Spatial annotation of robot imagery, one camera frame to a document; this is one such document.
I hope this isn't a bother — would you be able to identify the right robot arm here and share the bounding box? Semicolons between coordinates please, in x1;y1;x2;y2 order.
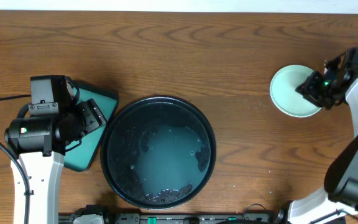
284;67;358;223

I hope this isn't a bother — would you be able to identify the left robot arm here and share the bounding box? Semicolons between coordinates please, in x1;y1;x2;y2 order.
6;96;117;223

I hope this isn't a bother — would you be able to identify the teal plate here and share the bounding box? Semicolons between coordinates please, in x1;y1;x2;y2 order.
270;65;321;118

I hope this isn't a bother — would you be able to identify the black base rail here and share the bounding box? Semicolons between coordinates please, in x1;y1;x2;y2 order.
58;205;289;224

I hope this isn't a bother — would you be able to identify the rectangular black water tray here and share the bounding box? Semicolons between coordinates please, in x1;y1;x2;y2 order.
64;80;119;172

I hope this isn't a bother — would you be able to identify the round black serving tray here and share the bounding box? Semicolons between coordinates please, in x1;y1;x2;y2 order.
100;96;217;210

